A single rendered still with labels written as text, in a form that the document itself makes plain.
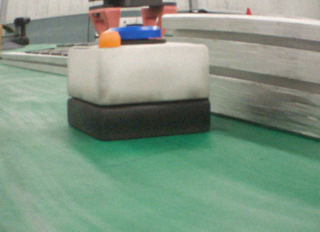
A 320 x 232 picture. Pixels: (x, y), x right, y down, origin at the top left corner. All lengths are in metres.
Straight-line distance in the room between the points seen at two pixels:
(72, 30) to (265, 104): 11.65
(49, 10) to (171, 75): 11.53
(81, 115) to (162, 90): 0.06
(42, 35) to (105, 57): 11.50
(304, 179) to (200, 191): 0.06
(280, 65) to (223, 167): 0.13
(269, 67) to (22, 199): 0.25
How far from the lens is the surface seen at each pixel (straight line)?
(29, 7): 11.86
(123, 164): 0.36
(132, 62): 0.43
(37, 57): 1.22
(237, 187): 0.30
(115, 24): 0.78
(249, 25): 0.48
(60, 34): 12.02
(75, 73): 0.47
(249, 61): 0.49
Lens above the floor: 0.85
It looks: 8 degrees down
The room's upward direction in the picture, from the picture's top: 1 degrees counter-clockwise
